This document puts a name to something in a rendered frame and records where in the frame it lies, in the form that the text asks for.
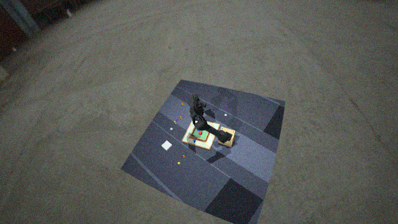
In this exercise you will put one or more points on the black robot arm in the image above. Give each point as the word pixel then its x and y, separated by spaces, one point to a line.
pixel 202 124

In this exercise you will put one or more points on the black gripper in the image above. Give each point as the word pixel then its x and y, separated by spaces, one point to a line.
pixel 200 112

